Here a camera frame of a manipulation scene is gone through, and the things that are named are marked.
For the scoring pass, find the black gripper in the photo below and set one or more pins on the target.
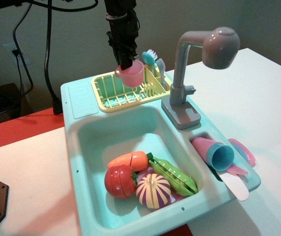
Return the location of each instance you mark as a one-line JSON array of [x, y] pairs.
[[122, 35]]

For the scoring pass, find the pink toy cup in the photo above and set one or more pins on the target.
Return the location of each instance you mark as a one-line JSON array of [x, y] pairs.
[[133, 76]]

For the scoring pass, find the yellow drying rack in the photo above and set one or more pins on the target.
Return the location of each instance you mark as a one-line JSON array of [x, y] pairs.
[[112, 95]]

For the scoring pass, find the teal toy sink unit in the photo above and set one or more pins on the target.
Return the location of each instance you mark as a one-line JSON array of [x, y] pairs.
[[94, 138]]

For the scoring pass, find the pink tumbler cup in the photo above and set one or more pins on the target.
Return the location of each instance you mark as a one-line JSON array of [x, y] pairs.
[[206, 148]]

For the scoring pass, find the blue tumbler cup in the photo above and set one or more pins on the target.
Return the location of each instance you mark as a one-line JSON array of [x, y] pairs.
[[220, 156]]

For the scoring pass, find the blue dish brush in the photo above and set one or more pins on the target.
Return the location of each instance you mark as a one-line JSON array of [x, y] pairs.
[[150, 57]]

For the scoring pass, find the light blue toy fork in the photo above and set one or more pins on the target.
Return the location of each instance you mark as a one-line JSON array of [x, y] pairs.
[[161, 66]]

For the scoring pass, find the grey toy faucet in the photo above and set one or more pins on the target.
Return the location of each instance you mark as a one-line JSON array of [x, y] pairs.
[[219, 48]]

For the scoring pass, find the orange toy carrot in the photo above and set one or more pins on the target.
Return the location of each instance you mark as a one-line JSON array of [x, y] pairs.
[[137, 160]]

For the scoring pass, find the red toy tomato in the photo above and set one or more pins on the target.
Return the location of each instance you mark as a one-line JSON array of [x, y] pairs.
[[120, 181]]

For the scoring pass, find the purple striped toy onion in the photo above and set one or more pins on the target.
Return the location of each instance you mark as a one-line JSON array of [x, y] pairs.
[[153, 191]]

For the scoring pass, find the green toy pea pod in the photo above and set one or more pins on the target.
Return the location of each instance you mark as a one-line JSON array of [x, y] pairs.
[[183, 184]]

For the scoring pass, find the blue plate at side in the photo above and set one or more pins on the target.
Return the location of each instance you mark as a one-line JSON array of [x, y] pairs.
[[241, 152]]

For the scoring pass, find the pink toy spoon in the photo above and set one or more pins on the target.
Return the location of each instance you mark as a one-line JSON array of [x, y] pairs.
[[235, 170]]

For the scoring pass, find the white toy knife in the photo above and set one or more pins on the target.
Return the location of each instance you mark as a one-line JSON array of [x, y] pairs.
[[235, 185]]

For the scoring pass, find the white wall outlet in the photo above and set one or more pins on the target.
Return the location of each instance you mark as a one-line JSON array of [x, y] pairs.
[[13, 53]]

